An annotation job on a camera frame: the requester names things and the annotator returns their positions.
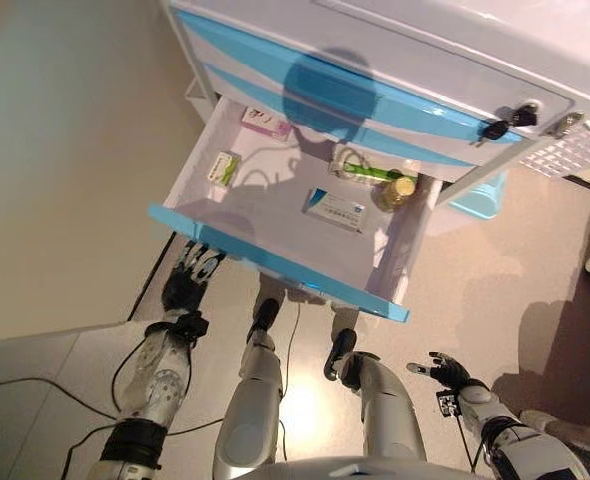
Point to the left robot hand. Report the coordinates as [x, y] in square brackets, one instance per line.
[182, 292]

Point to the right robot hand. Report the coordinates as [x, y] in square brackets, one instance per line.
[450, 372]

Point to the blue-front cart drawer with medicines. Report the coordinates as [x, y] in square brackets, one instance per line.
[285, 240]

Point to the blue white medicine box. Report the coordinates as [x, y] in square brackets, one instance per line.
[335, 210]

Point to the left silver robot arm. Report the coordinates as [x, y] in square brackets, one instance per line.
[160, 385]

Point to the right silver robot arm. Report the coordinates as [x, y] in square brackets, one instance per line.
[480, 397]

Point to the small green white medicine box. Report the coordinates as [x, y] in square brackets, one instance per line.
[224, 169]

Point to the yellow medicine bottle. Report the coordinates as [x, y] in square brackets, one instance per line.
[400, 192]

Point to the pink white medicine box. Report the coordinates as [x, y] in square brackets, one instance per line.
[262, 122]

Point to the long green white medicine box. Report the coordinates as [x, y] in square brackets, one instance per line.
[370, 172]

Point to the black baseboard strip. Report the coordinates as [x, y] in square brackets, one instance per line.
[144, 295]

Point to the right robot leg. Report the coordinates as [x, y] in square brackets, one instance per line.
[390, 400]

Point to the robot leg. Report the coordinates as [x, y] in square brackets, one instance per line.
[390, 400]
[247, 415]

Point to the grey robot torso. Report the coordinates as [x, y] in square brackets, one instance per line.
[365, 472]

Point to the left robot leg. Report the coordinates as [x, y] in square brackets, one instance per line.
[247, 415]

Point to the person leg brown trousers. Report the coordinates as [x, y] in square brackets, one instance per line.
[585, 435]

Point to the light blue waste bin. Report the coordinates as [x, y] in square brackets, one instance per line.
[480, 197]

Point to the white perforated side tray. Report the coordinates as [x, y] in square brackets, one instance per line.
[570, 155]

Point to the silver cart latch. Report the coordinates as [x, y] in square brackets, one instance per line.
[567, 124]

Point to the silver cart lock cylinder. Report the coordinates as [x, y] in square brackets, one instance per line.
[531, 105]

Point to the white medical cart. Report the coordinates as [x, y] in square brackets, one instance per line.
[425, 50]

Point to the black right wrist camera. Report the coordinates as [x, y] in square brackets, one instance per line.
[449, 404]

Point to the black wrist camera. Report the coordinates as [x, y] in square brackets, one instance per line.
[449, 404]
[197, 327]

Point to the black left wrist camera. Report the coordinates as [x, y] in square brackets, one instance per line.
[197, 327]

